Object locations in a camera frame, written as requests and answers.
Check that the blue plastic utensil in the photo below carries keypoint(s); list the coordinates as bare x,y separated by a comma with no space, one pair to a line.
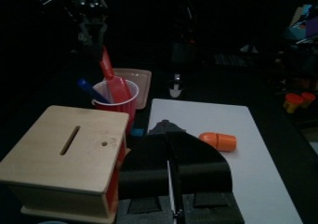
88,89

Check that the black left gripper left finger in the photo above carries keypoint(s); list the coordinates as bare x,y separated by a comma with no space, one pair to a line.
144,165

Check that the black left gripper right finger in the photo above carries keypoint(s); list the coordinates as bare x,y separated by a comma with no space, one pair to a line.
203,168

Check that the dark keyboard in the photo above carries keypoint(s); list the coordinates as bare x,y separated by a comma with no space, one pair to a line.
231,60

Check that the red toy knife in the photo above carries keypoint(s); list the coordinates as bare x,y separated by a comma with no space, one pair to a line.
117,89

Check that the red plastic cup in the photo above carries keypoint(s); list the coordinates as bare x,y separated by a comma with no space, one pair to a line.
120,111

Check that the orange cylindrical container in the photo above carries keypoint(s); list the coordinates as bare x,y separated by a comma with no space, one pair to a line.
220,142

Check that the yellow can with orange lid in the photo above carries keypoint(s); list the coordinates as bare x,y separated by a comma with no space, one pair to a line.
292,102
308,98

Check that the white cutting board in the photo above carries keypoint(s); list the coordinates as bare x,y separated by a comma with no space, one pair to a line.
256,178

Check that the wooden box with red side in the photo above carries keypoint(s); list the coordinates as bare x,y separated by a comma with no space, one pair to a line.
61,147

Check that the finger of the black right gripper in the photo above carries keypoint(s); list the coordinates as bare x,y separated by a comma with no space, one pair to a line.
84,34
100,32

